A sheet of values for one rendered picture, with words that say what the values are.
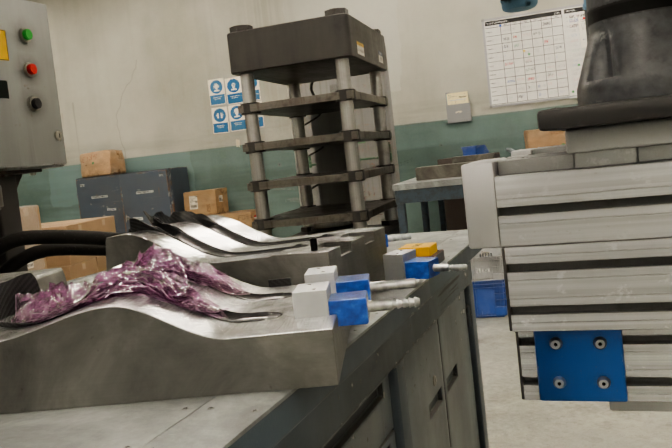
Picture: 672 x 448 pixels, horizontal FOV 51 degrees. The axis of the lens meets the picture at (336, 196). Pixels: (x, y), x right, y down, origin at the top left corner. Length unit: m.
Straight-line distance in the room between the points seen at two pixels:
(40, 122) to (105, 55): 7.25
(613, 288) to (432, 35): 6.90
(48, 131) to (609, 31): 1.37
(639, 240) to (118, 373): 0.52
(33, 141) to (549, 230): 1.31
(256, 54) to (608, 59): 4.54
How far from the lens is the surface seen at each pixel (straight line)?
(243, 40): 5.27
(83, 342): 0.74
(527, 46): 7.47
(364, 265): 1.10
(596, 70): 0.77
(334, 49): 5.02
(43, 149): 1.80
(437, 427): 1.47
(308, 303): 0.74
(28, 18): 1.85
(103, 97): 9.02
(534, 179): 0.74
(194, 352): 0.71
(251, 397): 0.69
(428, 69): 7.55
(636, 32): 0.75
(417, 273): 1.11
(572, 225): 0.75
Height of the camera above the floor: 1.01
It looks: 3 degrees down
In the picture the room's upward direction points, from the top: 6 degrees counter-clockwise
